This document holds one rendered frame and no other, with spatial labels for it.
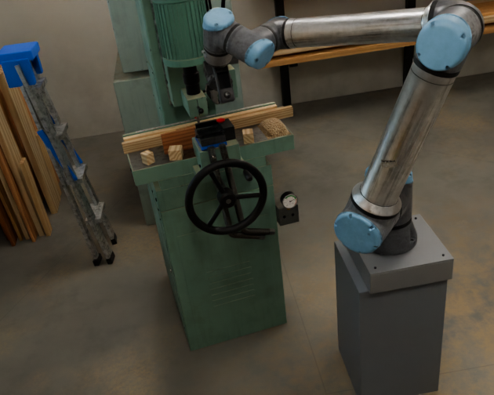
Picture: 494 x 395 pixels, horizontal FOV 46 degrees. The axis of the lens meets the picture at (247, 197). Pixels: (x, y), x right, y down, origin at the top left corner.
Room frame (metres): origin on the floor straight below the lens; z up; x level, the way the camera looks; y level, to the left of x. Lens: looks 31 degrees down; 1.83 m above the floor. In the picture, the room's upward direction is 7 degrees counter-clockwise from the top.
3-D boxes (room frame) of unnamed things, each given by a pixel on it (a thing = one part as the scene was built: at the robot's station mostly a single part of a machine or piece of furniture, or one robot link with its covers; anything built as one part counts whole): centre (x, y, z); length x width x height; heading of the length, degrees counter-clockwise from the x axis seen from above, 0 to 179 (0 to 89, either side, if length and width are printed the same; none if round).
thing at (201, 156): (1.87, 0.09, 0.91); 0.15 x 0.14 x 0.09; 103
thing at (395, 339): (1.62, -0.46, 0.27); 0.30 x 0.30 x 0.55; 5
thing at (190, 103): (2.07, 0.15, 1.03); 0.14 x 0.07 x 0.09; 13
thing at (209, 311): (2.17, 0.17, 0.35); 0.58 x 0.45 x 0.71; 13
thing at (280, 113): (2.06, 0.11, 0.92); 0.67 x 0.02 x 0.04; 103
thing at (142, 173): (1.95, 0.11, 0.87); 0.61 x 0.30 x 0.06; 103
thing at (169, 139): (1.96, 0.16, 0.94); 0.25 x 0.01 x 0.08; 103
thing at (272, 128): (2.03, -0.13, 0.92); 0.14 x 0.09 x 0.04; 13
